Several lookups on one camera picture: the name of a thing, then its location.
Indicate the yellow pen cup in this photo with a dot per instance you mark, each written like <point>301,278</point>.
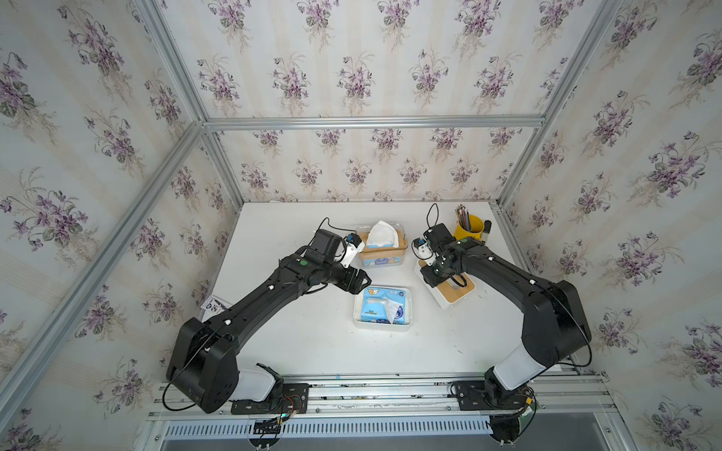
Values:
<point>477,227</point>

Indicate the pencils in cup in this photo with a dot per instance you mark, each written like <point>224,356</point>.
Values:
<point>463,218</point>

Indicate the clear plastic tissue box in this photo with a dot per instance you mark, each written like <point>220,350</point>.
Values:
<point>379,263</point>

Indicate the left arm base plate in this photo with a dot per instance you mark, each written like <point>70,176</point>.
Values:
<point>286,400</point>

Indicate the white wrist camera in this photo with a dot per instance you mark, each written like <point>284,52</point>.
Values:
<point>353,245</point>
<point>422,251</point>

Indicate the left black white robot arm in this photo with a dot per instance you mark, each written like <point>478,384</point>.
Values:
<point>203,365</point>

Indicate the blue tissue paper pack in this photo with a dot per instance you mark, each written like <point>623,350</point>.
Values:
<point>383,235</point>

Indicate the white plastic box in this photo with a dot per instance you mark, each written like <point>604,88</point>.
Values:
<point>377,326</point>

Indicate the black marker pen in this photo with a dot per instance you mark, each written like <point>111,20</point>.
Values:
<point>486,228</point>

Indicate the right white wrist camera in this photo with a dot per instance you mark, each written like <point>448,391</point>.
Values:
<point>422,251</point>

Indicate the white bamboo-lid tissue box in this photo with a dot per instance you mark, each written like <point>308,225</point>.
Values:
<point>447,294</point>

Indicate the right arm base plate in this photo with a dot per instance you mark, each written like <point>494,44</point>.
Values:
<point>479,396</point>

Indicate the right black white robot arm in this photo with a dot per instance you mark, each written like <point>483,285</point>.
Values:
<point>554,322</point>

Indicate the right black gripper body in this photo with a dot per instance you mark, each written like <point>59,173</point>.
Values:
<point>434,272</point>

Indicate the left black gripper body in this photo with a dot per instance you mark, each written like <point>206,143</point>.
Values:
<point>346,278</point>

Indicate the bamboo tissue box lid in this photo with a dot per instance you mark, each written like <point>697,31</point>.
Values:
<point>386,252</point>

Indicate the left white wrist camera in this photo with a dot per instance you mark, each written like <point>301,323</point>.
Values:
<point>353,245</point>

